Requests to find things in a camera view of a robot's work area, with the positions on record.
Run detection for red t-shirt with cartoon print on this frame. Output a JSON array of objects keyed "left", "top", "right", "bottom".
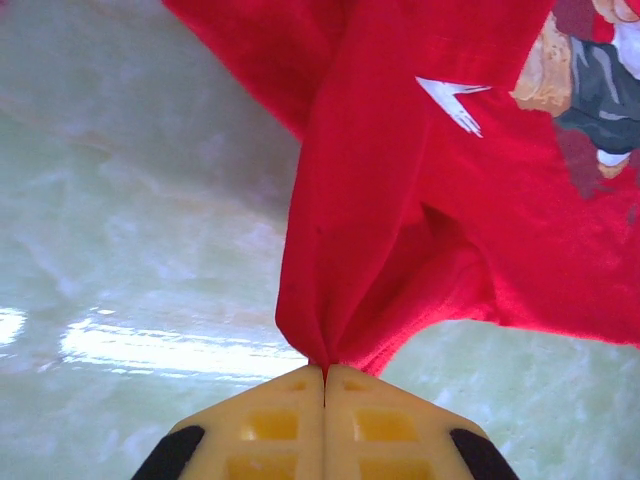
[{"left": 161, "top": 0, "right": 640, "bottom": 377}]

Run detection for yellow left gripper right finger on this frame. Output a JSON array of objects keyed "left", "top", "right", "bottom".
[{"left": 323, "top": 364, "right": 522, "bottom": 480}]

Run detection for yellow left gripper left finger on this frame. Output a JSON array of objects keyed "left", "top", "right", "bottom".
[{"left": 130, "top": 364, "right": 327, "bottom": 480}]

